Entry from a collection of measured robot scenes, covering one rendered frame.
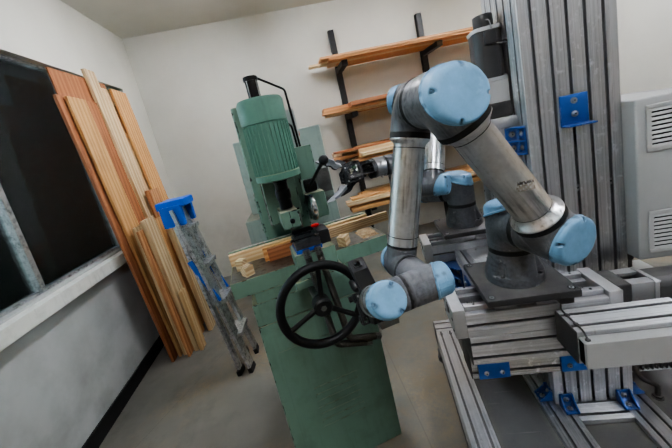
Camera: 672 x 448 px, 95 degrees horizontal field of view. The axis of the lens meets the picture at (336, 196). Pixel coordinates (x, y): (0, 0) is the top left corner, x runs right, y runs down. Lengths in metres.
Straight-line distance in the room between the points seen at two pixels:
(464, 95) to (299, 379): 1.14
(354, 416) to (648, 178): 1.31
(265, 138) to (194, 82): 2.65
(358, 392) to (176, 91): 3.26
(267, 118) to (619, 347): 1.15
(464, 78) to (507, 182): 0.23
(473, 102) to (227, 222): 3.36
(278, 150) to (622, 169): 1.08
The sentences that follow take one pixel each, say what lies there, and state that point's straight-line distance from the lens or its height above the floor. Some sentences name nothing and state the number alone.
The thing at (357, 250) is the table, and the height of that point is 0.87.
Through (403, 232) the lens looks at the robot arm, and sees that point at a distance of 0.76.
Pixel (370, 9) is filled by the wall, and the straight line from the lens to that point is 3.95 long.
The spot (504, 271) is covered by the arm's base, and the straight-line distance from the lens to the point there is 0.98.
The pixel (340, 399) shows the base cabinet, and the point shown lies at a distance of 1.48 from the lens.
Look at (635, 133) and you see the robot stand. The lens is 1.18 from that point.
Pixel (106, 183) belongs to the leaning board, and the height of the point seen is 1.34.
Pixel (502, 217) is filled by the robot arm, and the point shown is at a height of 1.02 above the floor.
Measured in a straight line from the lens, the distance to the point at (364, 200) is 3.22.
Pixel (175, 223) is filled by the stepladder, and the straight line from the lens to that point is 1.97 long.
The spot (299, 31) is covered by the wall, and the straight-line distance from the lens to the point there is 3.76.
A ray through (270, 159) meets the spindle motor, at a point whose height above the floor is 1.28.
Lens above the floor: 1.31
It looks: 11 degrees down
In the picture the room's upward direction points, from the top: 13 degrees counter-clockwise
